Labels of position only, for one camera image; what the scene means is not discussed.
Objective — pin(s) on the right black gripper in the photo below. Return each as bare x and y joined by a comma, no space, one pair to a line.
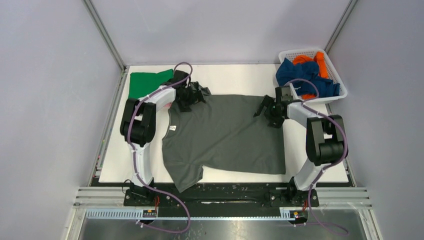
268,101

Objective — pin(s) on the grey t-shirt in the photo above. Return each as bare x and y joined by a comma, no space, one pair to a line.
221,133

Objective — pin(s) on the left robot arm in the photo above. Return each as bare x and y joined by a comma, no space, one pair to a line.
138,122

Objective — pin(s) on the white plastic basket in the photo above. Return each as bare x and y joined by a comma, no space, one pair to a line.
332,74

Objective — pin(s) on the folded green t-shirt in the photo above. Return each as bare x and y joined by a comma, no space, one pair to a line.
144,83

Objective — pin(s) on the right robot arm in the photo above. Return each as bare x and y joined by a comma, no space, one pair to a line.
325,142

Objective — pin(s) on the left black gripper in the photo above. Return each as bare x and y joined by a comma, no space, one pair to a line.
195,98

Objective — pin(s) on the blue t-shirt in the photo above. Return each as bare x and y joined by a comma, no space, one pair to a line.
287,72

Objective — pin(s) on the white slotted cable duct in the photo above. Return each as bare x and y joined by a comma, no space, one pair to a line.
148,214

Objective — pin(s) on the orange t-shirt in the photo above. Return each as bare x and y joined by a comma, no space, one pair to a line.
319,63

